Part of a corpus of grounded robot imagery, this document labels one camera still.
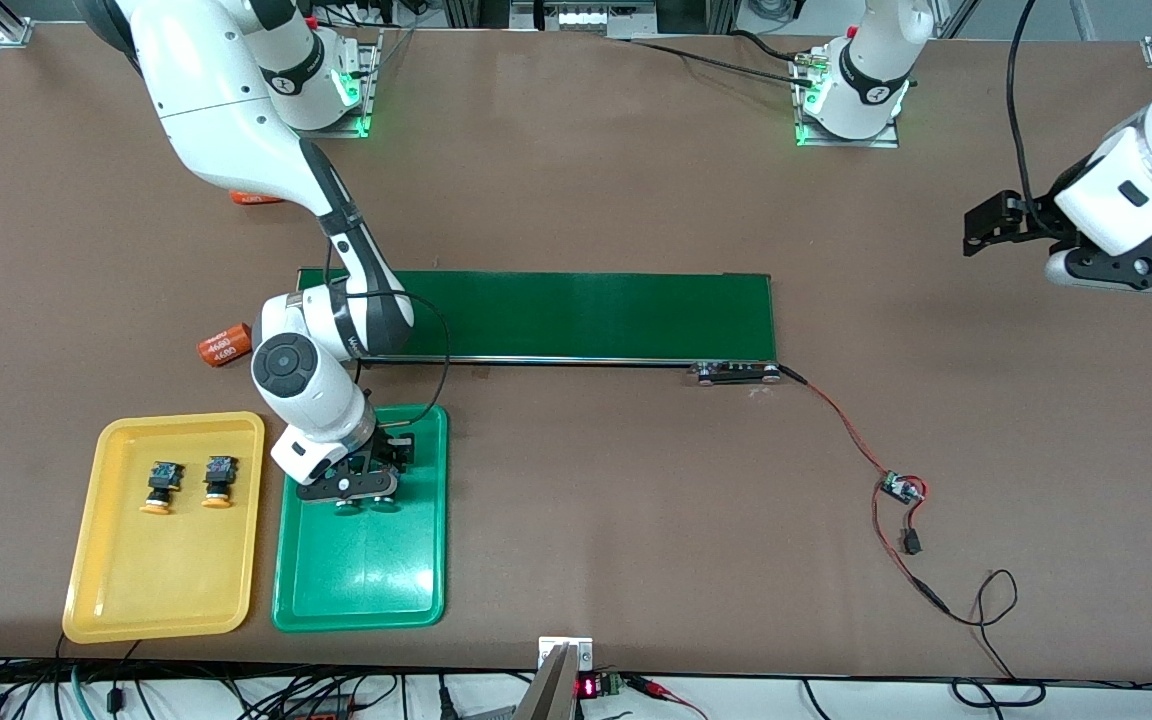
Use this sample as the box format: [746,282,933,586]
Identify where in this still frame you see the yellow push button switch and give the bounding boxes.
[140,460,186,515]
[200,455,238,510]

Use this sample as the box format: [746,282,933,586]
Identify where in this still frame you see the green plastic tray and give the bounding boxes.
[271,404,449,633]

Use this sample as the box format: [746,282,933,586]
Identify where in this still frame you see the green belt conveyor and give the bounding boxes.
[296,267,782,387]

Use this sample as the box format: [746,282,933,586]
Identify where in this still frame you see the yellow plastic tray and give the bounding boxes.
[62,411,266,644]

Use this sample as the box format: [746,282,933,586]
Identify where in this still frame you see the small green circuit board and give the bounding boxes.
[880,470,929,507]

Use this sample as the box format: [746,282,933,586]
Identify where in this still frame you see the grey metal bar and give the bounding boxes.
[511,644,578,720]

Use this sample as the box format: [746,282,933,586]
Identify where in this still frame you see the red and black clip lead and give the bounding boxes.
[626,675,709,720]

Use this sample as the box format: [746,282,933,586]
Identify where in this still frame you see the white power strip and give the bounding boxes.
[511,0,659,37]

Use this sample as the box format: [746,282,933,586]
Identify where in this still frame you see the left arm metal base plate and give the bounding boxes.
[794,50,902,149]

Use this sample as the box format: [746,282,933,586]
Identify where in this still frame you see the red and black wire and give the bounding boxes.
[779,364,952,616]

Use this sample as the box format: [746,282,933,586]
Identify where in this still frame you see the silver metal bracket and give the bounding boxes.
[538,636,595,673]

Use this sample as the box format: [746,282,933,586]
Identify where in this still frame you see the black cable across table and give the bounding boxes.
[626,38,822,89]

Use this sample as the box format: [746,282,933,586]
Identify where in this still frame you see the thin black looped cable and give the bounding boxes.
[941,568,1047,709]

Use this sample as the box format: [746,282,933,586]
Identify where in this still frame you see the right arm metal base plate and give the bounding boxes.
[321,30,384,139]

